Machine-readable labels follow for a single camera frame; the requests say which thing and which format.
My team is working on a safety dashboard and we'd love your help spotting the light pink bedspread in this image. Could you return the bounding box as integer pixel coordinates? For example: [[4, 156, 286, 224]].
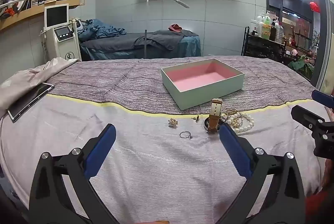
[[0, 99, 326, 224]]

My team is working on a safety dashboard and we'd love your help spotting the red garment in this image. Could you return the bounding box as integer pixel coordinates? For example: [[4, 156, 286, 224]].
[[305, 159, 334, 224]]

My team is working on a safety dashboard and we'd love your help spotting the black tablet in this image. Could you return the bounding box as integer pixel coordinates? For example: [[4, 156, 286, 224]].
[[7, 82, 55, 123]]

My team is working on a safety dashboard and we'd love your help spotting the green potted plant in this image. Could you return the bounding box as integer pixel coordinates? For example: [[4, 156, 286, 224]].
[[288, 54, 315, 79]]

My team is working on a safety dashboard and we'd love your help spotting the white pearl bracelet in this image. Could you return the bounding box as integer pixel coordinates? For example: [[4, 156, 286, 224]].
[[226, 112, 255, 134]]

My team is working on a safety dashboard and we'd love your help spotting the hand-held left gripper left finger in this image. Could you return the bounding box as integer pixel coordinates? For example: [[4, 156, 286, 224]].
[[29, 123, 116, 224]]

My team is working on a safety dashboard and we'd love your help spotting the green box with pink lining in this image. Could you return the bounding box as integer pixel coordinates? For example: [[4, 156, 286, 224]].
[[161, 58, 245, 111]]

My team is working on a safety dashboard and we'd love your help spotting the white beauty machine with screen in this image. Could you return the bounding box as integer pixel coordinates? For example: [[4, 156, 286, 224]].
[[40, 3, 82, 62]]

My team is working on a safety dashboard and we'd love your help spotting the purple striped blanket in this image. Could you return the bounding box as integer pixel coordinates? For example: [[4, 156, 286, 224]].
[[46, 55, 316, 116]]

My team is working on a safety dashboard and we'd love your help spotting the black trolley cart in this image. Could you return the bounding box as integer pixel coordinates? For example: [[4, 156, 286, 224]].
[[241, 27, 286, 60]]

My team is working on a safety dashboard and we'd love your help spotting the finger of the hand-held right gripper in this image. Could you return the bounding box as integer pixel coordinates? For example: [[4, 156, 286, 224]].
[[291, 105, 334, 159], [311, 89, 334, 109]]

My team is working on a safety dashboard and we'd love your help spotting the blue crumpled blanket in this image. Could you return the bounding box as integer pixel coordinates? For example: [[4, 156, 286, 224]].
[[77, 19, 127, 42]]

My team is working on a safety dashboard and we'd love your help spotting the group of lotion bottles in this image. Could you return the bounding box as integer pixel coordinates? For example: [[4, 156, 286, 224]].
[[250, 11, 285, 44]]

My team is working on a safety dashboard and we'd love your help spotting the beige crumpled cloth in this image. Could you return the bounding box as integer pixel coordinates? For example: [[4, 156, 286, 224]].
[[0, 57, 81, 117]]

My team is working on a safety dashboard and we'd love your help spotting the grey towel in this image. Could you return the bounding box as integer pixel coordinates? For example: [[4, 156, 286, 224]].
[[134, 29, 199, 51]]

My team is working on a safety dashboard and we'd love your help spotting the brown strap wristwatch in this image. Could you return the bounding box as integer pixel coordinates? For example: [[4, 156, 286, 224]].
[[204, 98, 223, 134]]

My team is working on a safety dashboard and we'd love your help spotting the teal massage bed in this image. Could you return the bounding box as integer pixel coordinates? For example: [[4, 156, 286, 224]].
[[78, 29, 202, 61]]

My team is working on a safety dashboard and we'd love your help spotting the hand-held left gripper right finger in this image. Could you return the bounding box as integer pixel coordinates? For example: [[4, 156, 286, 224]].
[[219, 123, 306, 224]]

